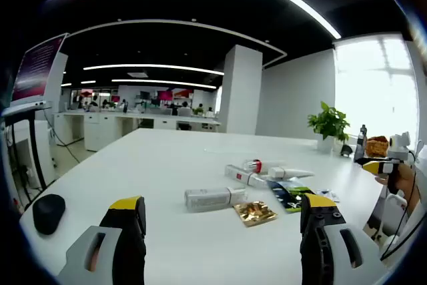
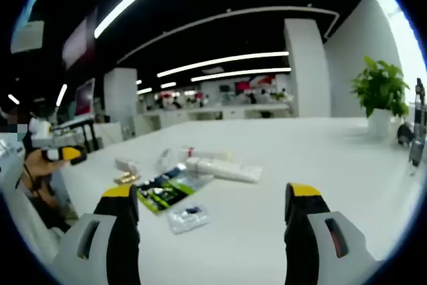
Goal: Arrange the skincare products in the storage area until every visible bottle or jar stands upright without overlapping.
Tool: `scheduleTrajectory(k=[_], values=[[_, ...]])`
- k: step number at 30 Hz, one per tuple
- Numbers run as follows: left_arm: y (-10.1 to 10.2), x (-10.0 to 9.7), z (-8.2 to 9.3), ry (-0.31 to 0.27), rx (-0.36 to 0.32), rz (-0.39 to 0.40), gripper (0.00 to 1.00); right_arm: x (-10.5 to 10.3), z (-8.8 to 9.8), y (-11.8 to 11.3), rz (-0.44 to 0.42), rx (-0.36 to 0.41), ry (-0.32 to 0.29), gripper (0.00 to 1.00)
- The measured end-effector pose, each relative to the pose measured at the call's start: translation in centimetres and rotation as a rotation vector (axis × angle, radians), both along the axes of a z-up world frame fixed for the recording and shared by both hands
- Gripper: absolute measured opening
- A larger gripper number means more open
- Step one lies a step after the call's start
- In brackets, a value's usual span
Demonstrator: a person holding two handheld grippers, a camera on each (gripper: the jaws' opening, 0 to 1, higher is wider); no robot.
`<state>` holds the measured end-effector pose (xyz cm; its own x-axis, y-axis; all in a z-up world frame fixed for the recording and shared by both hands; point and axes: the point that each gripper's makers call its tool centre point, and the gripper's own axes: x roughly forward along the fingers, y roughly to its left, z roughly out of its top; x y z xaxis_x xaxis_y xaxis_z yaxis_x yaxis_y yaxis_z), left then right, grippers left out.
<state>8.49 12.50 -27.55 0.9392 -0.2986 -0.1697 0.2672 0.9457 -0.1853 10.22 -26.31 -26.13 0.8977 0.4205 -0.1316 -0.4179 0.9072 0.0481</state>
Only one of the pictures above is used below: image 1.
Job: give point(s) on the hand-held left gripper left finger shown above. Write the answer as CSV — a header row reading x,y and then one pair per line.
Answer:
x,y
130,231

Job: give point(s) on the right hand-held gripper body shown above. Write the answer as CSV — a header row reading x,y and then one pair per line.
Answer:
x,y
398,148

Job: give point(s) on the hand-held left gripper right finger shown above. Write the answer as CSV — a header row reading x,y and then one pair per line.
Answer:
x,y
320,231

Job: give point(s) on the black green skincare sachet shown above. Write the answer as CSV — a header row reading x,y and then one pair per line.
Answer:
x,y
295,201

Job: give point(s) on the dark blue skincare sachet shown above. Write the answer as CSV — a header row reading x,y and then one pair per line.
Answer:
x,y
280,187

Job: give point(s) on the gold skincare sachet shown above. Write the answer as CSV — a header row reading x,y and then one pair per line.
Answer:
x,y
255,214

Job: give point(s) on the white skincare tube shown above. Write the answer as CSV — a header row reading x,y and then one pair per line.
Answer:
x,y
287,172

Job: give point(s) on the silver skincare bottle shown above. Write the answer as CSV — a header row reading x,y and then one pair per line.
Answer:
x,y
207,198

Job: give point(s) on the clear red-cap skincare bottle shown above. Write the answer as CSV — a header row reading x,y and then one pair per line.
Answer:
x,y
257,165

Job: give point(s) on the white red-label skincare bottle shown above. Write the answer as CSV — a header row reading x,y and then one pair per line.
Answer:
x,y
241,175

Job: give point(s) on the dark drink bottle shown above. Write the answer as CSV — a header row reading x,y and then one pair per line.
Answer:
x,y
361,145

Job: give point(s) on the person's right hand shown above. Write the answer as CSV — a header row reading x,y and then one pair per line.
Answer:
x,y
408,185

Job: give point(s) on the orange snack bag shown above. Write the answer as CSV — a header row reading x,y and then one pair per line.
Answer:
x,y
377,146

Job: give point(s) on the small black object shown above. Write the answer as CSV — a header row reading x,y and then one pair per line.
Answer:
x,y
347,151

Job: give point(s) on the large bright window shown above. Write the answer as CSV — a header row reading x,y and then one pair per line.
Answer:
x,y
377,98

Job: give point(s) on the green potted plant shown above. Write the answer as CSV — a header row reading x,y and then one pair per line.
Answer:
x,y
328,123

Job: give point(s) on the row of white office desks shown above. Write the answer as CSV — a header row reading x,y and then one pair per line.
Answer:
x,y
110,125

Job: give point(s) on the white cabinet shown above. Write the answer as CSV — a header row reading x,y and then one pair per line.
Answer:
x,y
45,151

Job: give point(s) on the black laptop stand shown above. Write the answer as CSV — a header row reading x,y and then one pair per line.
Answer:
x,y
35,151

